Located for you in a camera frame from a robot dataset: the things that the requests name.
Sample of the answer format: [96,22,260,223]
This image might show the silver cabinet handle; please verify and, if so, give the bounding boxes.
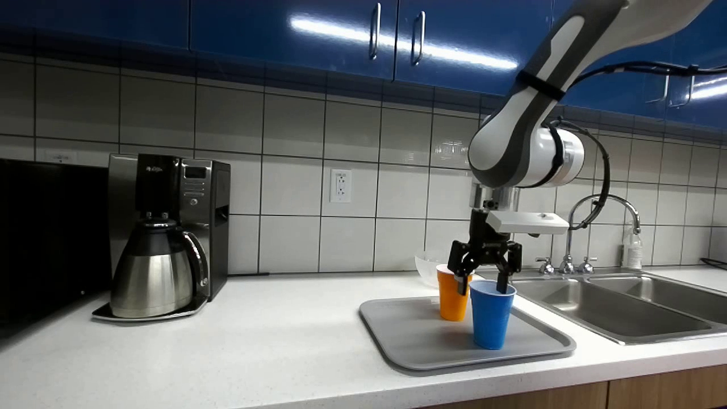
[365,0,384,63]
[656,72,676,107]
[410,8,430,69]
[673,69,697,108]

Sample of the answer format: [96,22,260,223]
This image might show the black steel coffee maker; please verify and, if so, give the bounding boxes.
[91,152,234,325]

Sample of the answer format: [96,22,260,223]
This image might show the orange plastic cup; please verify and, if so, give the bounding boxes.
[434,261,476,322]

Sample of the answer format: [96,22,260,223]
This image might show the black microwave oven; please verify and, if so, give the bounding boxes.
[0,156,114,344]

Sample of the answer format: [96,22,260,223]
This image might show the blue glossy wall cabinets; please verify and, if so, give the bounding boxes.
[0,0,727,133]

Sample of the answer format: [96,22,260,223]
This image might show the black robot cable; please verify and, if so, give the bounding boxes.
[544,58,727,232]

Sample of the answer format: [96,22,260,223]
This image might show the stainless steel double sink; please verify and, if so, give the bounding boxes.
[501,267,727,348]

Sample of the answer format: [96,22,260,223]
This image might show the clear dish soap bottle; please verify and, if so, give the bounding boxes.
[618,225,645,273]

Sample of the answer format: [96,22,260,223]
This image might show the blue plastic cup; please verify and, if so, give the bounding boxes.
[468,277,519,351]

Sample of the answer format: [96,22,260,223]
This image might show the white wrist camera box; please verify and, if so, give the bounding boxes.
[484,208,570,235]

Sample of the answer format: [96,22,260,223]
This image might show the stainless steel coffee carafe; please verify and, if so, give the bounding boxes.
[109,220,211,320]

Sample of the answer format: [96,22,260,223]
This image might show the white wall outlet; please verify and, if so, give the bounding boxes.
[327,166,356,206]

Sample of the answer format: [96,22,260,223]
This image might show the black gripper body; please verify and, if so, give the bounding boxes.
[462,206,514,267]

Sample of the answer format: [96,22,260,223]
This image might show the wooden base cabinet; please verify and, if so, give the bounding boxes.
[419,360,727,409]

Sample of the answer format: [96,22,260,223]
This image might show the gray plastic tray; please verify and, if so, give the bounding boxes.
[356,292,578,376]

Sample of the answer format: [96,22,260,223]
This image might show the chrome gooseneck faucet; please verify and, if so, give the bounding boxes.
[561,190,645,274]

